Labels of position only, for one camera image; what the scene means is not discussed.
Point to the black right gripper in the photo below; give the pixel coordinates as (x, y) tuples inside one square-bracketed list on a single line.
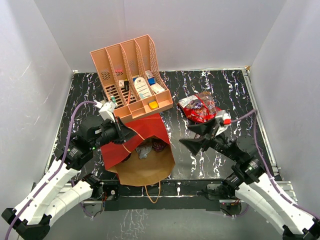
[(194, 144)]

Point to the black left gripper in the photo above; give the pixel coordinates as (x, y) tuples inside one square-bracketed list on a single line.
[(123, 132)]

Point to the silver grey snack packet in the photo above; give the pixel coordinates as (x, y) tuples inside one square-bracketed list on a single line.
[(144, 148)]

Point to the red brown paper bag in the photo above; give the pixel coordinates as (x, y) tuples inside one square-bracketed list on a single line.
[(144, 160)]

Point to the red snack packet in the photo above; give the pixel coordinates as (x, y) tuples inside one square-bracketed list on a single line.
[(199, 108)]

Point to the dark chocolate snack packet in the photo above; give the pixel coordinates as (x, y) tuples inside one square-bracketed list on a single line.
[(158, 145)]

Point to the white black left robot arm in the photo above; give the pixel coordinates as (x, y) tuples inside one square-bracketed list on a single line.
[(33, 218)]

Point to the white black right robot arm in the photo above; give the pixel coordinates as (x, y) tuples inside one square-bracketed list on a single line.
[(251, 182)]

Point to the yellow box in organizer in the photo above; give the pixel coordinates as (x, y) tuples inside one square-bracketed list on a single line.
[(153, 105)]

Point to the black marker in organizer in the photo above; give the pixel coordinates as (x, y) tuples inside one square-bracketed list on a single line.
[(126, 85)]

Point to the white label card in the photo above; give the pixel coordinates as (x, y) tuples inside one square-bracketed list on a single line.
[(142, 88)]

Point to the white small box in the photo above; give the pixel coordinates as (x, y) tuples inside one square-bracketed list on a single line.
[(157, 88)]

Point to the blue small box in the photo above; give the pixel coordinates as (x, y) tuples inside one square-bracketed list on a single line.
[(152, 81)]

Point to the pink plastic desk organizer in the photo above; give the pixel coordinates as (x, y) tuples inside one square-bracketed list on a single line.
[(129, 60)]

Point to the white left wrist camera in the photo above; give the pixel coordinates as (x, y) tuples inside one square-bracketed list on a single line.
[(106, 110)]

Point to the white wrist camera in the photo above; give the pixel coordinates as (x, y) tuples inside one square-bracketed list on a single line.
[(223, 119), (106, 110)]

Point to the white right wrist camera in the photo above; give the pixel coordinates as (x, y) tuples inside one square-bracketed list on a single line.
[(223, 119)]

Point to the black mounting base rail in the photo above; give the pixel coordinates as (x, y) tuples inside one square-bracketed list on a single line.
[(172, 194)]

